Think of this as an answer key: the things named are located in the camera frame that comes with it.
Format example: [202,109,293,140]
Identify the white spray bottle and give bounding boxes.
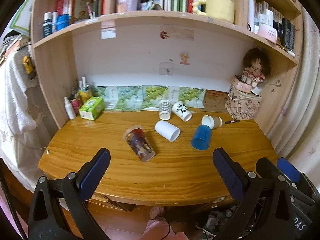
[64,97,76,120]

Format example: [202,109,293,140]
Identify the wooden bookshelf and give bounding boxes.
[29,0,303,137]

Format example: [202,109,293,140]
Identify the white cosmetic bottles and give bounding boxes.
[247,0,274,33]

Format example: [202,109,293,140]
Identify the picture printed cup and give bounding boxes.
[122,125,156,161]

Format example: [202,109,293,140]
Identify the green framed picture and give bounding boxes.
[9,0,35,37]

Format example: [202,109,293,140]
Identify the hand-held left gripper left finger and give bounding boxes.
[28,148,111,240]

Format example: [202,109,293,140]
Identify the dark blue bottle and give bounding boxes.
[42,12,53,38]

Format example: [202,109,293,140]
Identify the patterned fabric basket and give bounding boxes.
[224,82,263,120]

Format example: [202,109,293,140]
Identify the yellow toy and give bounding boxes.
[22,55,35,75]

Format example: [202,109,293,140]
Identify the orange and red books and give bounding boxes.
[54,0,95,25]

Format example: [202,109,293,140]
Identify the brown haired rag doll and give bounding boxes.
[241,48,271,87]

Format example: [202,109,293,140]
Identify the white bottle with blue label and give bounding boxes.
[51,11,59,33]

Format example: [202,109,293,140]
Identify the white cup with black print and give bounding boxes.
[171,101,192,122]

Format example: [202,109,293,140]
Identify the row of black boxes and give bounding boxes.
[272,10,296,53]

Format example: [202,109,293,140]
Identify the green tissue box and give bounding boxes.
[78,96,105,121]

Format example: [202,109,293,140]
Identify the person's leg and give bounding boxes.
[136,206,190,240]

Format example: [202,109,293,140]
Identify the white cloth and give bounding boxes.
[0,46,54,180]

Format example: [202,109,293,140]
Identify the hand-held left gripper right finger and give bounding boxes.
[212,148,295,240]

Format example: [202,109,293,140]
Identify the red small can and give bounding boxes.
[71,98,83,115]

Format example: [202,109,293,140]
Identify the yellow pen holder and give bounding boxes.
[78,76,93,104]

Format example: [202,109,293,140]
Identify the blue plastic cup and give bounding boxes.
[191,124,212,151]

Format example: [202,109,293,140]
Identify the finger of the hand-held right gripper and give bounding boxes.
[255,157,279,180]
[276,157,318,200]

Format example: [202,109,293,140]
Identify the pink round box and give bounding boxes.
[231,75,252,93]

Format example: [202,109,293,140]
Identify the checkered paper cup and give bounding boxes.
[159,99,172,120]

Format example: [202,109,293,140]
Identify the blue box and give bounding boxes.
[56,14,70,31]

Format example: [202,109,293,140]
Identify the brown paper cup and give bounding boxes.
[201,115,223,130]

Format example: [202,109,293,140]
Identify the pink jar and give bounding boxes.
[257,25,278,44]

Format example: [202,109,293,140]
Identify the plain white cup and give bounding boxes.
[154,120,181,142]

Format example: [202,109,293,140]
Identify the yellow ceramic mug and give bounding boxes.
[192,0,235,24]

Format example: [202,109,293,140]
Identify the green leaf printed paper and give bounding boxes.
[89,85,206,111]

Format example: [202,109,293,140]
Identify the brown cardboard sheet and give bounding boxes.
[202,89,230,112]

